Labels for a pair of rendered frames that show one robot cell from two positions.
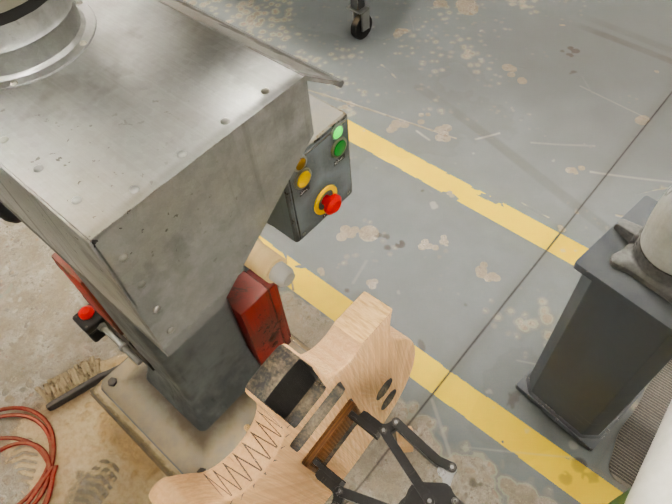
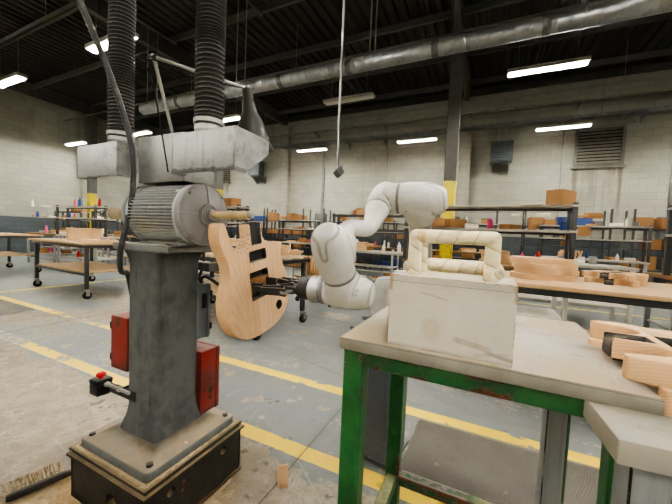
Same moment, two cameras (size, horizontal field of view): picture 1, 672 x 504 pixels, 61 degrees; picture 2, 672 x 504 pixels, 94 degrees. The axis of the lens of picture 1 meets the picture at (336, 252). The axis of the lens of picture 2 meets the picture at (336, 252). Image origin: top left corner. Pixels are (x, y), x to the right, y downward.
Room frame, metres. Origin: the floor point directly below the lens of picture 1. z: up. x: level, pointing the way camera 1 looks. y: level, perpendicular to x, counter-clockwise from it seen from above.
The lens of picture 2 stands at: (-0.88, 0.18, 1.19)
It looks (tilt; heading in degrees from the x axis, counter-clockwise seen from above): 3 degrees down; 339
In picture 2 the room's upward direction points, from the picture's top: 2 degrees clockwise
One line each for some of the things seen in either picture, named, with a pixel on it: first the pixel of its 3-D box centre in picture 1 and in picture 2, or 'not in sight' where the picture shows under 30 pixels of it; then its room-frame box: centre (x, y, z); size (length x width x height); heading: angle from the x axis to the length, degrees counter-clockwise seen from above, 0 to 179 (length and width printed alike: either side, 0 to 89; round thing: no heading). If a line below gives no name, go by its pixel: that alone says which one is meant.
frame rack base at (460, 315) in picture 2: not in sight; (450, 310); (-0.27, -0.36, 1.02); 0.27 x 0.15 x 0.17; 44
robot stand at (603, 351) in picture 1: (615, 338); (380, 386); (0.63, -0.70, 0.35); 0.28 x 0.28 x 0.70; 36
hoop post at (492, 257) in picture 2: not in sight; (492, 260); (-0.36, -0.38, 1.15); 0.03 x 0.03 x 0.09
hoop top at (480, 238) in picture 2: not in sight; (452, 237); (-0.30, -0.33, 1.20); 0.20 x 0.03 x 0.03; 42
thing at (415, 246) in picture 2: not in sight; (414, 255); (-0.24, -0.27, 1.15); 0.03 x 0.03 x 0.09
